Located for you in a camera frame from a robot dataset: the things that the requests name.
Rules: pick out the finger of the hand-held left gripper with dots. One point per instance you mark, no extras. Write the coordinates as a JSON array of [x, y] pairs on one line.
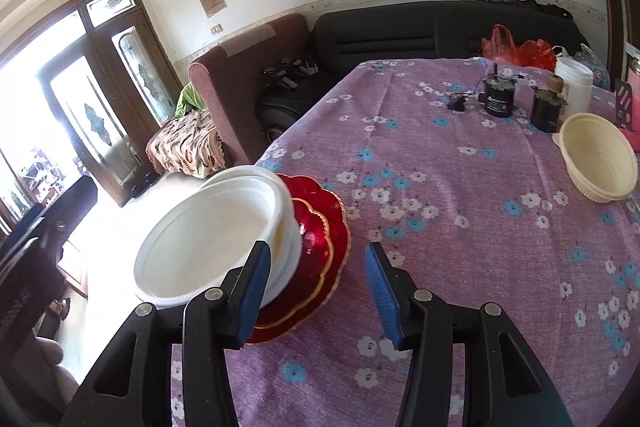
[[60, 212]]

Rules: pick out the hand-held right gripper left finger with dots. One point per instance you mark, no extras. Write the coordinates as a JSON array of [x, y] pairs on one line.
[[255, 292]]

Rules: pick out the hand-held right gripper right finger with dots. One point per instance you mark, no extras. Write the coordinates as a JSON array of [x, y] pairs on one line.
[[382, 292]]

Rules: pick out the white disposable bowl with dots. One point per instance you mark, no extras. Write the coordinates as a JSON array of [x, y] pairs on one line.
[[289, 267], [200, 247], [240, 171]]

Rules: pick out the red plate with gold lettering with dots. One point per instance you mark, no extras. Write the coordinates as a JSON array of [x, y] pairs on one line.
[[341, 227]]

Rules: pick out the person's left hand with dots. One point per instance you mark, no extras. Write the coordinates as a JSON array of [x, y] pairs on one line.
[[57, 372]]

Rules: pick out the purple floral tablecloth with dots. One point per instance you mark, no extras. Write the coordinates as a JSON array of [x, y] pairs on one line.
[[450, 217]]

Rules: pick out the wooden glass door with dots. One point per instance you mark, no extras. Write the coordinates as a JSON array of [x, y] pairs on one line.
[[100, 107]]

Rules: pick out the brown patterned blanket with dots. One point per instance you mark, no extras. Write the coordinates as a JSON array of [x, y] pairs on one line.
[[185, 142]]

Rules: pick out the green cloth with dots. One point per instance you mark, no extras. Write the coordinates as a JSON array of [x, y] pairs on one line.
[[187, 99]]

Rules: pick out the maroon armchair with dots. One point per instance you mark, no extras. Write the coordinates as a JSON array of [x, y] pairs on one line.
[[235, 97]]

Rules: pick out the small black adapter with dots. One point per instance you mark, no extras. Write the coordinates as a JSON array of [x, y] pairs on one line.
[[456, 103]]

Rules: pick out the black items on sofa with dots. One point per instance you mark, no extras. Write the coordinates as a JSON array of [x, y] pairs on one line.
[[290, 72]]

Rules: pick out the black cylindrical appliance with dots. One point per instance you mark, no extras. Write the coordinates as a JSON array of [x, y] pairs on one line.
[[497, 99]]

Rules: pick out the dark jar with wooden lid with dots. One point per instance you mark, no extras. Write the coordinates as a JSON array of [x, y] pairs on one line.
[[547, 107]]

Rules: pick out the cream plastic strainer bowl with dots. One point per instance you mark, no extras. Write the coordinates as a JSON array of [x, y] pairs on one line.
[[595, 152]]

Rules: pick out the black sofa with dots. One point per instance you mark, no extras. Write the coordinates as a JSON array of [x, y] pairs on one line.
[[380, 37]]

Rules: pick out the white plastic container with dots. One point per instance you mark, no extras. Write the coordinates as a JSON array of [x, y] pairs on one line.
[[572, 87]]

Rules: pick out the red plastic bag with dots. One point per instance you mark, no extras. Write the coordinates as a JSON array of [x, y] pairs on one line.
[[530, 52]]

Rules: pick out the clear plastic bag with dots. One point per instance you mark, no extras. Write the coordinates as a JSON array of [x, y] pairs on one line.
[[595, 67]]

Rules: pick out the pink thermos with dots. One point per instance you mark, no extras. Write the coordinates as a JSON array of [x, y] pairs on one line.
[[634, 102]]

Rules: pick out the wall socket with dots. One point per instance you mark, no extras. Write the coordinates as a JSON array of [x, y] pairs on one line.
[[216, 28]]

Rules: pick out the small wall plaque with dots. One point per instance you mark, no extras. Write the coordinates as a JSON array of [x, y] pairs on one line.
[[212, 2]]

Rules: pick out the wooden door frame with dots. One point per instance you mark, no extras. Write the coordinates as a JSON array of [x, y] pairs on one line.
[[612, 7]]

